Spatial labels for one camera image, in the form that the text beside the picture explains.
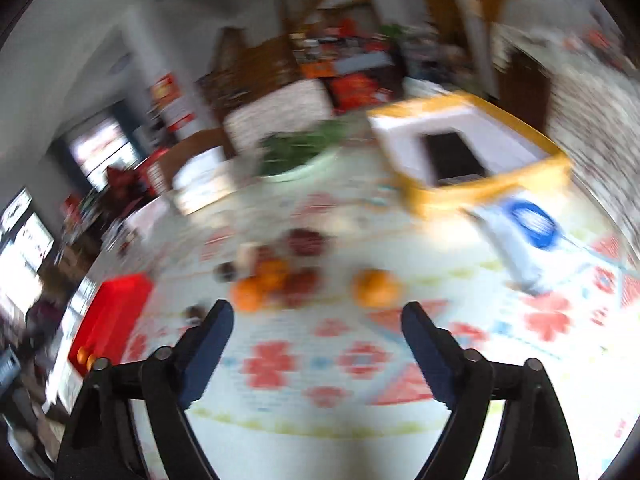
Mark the orange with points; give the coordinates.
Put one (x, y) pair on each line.
(273, 267)
(248, 294)
(376, 287)
(91, 360)
(81, 355)

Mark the foam box with yellow tape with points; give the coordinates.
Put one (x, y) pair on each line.
(400, 135)

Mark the red wall calendar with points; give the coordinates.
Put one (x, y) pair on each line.
(172, 100)

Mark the black smartphone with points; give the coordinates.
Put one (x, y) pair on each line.
(452, 155)

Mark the red gift box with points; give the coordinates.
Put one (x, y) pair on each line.
(367, 100)
(352, 85)

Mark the white plate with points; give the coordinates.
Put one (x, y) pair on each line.
(300, 172)

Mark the white bag with blue print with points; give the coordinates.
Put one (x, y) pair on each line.
(520, 250)

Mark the red cloth bundle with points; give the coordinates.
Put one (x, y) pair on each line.
(125, 182)

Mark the blue checkered table cover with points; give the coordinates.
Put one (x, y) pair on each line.
(360, 62)

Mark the chair with patterned cover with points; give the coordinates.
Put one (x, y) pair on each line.
(275, 110)

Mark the dark wooden cabinet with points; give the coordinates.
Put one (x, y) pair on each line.
(525, 90)

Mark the window with dark curtains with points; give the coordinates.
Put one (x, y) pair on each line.
(97, 150)

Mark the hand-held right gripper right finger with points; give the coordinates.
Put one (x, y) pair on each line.
(425, 350)

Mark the lace cloth with fringe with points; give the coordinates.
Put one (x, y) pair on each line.
(575, 80)

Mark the small dark fruit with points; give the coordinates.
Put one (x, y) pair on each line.
(226, 271)
(192, 314)

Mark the red apple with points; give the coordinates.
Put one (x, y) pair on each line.
(305, 242)
(301, 286)

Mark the patterned tablecloth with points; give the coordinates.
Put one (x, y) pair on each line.
(320, 335)

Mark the red plastic basket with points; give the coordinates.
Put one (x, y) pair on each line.
(112, 310)

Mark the brown wooden chair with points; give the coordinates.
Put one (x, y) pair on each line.
(200, 139)

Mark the leafy green vegetables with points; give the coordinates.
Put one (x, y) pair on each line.
(290, 150)

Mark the white tissue box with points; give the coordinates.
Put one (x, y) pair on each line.
(200, 185)

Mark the black framed window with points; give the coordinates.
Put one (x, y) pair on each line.
(25, 250)

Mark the wooden staircase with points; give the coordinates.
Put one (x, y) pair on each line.
(250, 65)

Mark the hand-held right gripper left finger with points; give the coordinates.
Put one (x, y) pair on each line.
(210, 345)

